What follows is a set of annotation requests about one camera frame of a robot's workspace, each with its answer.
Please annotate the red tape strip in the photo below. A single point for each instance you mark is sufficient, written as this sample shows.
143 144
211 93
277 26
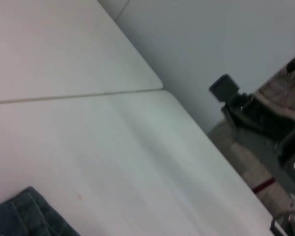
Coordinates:
261 186

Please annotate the blue denim shorts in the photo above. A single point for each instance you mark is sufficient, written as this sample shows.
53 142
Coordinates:
24 216

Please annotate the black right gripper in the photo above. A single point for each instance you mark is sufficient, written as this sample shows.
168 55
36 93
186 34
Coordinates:
265 137

